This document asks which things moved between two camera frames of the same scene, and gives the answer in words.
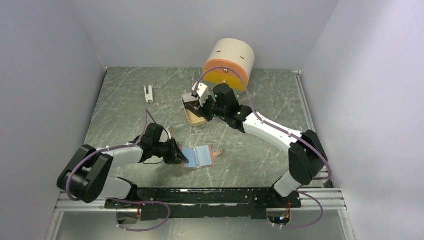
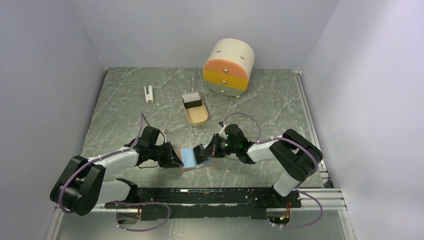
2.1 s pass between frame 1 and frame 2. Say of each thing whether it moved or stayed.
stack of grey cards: stayed
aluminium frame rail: stayed
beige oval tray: stayed
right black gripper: moved
